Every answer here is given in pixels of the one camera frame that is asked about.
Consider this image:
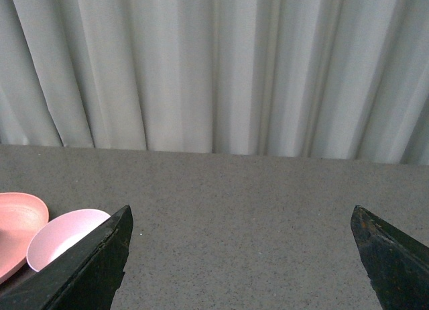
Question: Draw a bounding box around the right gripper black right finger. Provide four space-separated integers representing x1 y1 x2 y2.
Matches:
351 205 428 309

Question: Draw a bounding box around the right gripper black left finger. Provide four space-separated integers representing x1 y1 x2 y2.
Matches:
1 205 133 309

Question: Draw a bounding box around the light pink bowl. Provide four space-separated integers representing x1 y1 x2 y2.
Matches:
26 209 110 272

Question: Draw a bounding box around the pink plate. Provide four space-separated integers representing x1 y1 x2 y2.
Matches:
1 193 49 282

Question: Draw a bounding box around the white curtain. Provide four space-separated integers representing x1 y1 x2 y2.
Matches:
1 0 428 165

